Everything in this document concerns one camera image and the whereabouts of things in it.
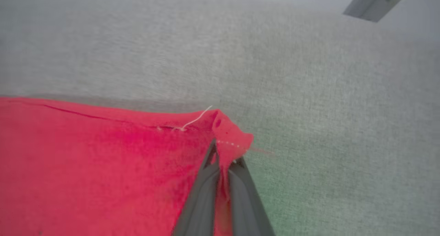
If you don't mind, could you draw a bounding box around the grey fabric sofa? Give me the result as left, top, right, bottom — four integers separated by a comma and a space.
0, 0, 440, 236

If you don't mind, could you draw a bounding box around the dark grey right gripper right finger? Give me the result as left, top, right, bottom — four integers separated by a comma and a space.
227, 157, 276, 236

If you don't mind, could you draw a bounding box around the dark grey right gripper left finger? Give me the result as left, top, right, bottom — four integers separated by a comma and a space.
171, 139, 221, 236

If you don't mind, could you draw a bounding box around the grey metal bar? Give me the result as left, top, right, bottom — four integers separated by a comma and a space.
342, 0, 403, 23

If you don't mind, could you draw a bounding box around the red basketball jersey number 23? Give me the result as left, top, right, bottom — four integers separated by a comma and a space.
0, 97, 254, 236

